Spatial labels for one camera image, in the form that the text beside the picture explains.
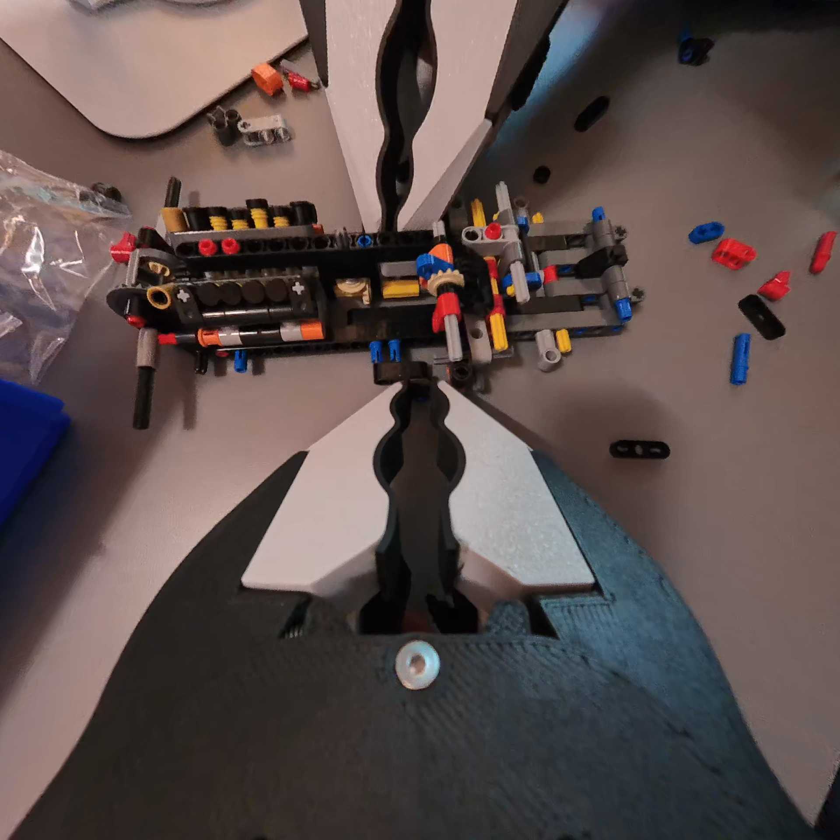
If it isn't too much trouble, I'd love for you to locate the lego vehicle chassis model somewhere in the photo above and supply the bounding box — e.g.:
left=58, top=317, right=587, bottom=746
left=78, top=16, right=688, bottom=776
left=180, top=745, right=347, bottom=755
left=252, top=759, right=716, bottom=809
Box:
left=105, top=177, right=647, bottom=431

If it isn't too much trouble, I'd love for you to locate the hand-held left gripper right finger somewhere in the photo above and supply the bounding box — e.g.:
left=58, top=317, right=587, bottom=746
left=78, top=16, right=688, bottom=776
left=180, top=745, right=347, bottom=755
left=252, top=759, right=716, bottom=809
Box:
left=433, top=379, right=597, bottom=627

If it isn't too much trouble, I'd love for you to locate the short red lego beam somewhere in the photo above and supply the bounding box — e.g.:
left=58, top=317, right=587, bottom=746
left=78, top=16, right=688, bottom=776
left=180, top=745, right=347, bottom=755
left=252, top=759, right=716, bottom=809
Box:
left=710, top=238, right=757, bottom=270

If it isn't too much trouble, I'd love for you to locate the red grey lego pin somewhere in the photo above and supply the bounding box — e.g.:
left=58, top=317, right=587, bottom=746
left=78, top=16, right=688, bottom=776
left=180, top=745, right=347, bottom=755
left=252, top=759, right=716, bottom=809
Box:
left=281, top=60, right=324, bottom=93

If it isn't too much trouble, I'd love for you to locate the black lego pin connector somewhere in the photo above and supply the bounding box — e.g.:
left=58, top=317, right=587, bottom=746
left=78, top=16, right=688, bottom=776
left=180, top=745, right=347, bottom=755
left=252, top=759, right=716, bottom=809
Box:
left=206, top=106, right=242, bottom=147

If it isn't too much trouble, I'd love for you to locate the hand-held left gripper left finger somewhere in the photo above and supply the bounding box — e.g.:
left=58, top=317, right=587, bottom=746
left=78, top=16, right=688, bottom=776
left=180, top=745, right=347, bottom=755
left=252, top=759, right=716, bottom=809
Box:
left=241, top=382, right=403, bottom=631

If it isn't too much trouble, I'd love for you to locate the white stand base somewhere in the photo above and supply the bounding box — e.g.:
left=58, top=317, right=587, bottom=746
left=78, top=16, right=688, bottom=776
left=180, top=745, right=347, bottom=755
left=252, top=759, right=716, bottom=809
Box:
left=0, top=0, right=309, bottom=140

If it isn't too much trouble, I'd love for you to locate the light grey lego beam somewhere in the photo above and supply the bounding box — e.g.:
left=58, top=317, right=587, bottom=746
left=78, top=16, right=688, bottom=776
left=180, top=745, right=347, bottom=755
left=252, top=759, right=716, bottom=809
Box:
left=238, top=113, right=293, bottom=145

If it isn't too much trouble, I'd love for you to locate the clear plastic bag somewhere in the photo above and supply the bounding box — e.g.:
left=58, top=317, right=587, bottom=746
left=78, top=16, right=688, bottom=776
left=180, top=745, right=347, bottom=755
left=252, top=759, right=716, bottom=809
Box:
left=0, top=150, right=132, bottom=388

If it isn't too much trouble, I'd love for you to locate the blue black lego piece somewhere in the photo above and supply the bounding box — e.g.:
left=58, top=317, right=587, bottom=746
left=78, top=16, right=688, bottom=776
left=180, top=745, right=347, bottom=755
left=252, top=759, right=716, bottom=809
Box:
left=677, top=28, right=715, bottom=67

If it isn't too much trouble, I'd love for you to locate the blue plastic bin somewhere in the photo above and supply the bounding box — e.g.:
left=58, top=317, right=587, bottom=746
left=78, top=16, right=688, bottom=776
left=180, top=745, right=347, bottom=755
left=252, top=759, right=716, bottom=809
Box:
left=0, top=379, right=72, bottom=532

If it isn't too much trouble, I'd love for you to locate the short black lego beam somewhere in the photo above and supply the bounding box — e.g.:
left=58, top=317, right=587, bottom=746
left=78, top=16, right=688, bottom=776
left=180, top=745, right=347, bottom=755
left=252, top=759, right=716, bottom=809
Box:
left=573, top=95, right=611, bottom=133
left=737, top=293, right=786, bottom=341

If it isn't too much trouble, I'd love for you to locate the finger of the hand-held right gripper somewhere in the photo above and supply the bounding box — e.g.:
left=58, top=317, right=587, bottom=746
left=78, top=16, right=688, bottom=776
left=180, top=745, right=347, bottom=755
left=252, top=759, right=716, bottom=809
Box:
left=326, top=0, right=395, bottom=231
left=397, top=0, right=519, bottom=231

